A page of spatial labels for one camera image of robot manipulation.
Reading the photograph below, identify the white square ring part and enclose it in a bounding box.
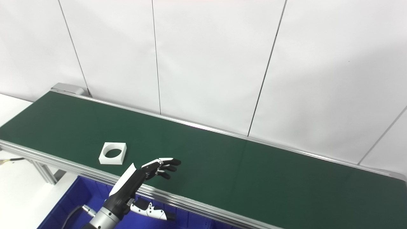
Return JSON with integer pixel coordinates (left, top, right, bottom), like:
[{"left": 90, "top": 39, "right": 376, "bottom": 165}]
[{"left": 99, "top": 142, "right": 127, "bottom": 165}]

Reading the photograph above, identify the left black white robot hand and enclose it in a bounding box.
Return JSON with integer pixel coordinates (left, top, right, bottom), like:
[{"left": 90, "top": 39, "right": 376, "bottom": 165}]
[{"left": 105, "top": 157, "right": 182, "bottom": 221}]

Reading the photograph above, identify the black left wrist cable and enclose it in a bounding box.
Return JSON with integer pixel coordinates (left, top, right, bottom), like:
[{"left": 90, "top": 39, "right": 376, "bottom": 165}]
[{"left": 60, "top": 205, "right": 96, "bottom": 229}]

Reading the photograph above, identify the green conveyor belt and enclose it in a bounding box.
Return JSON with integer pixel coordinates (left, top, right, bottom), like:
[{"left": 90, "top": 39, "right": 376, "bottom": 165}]
[
  {"left": 0, "top": 92, "right": 407, "bottom": 229},
  {"left": 0, "top": 83, "right": 407, "bottom": 229}
]

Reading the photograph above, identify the blue plastic bin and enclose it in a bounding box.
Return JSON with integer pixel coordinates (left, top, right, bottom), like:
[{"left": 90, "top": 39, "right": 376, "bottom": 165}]
[{"left": 38, "top": 176, "right": 242, "bottom": 229}]

